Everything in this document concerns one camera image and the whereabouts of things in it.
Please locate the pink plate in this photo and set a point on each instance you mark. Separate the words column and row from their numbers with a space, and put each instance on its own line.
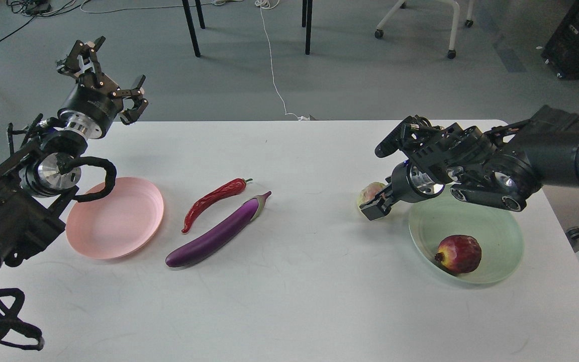
column 120, row 223

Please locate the purple eggplant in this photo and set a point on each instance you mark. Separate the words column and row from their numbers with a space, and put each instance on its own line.
column 211, row 241

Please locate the black table leg right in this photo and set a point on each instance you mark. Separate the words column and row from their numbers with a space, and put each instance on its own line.
column 306, row 22

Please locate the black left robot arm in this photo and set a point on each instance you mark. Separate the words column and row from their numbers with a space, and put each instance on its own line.
column 47, row 170

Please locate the black table leg left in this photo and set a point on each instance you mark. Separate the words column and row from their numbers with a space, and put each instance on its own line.
column 191, row 23

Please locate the yellow-green peach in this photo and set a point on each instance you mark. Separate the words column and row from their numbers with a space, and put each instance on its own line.
column 368, row 193

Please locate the light green plate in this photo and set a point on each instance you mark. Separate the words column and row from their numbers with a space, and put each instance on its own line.
column 495, row 230

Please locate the red pomegranate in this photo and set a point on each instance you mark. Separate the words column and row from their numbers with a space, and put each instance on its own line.
column 459, row 254

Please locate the white wheeled chair base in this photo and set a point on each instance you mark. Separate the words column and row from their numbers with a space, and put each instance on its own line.
column 434, row 17

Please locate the red chili pepper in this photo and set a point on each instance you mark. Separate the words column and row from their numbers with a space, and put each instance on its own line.
column 234, row 187

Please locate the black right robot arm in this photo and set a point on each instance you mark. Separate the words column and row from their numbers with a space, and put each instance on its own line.
column 499, row 168

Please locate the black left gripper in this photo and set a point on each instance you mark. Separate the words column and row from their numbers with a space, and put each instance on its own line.
column 96, row 99

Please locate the black table leg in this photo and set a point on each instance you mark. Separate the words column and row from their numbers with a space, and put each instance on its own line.
column 191, row 23
column 306, row 22

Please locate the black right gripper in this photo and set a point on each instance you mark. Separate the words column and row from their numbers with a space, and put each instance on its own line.
column 407, row 183

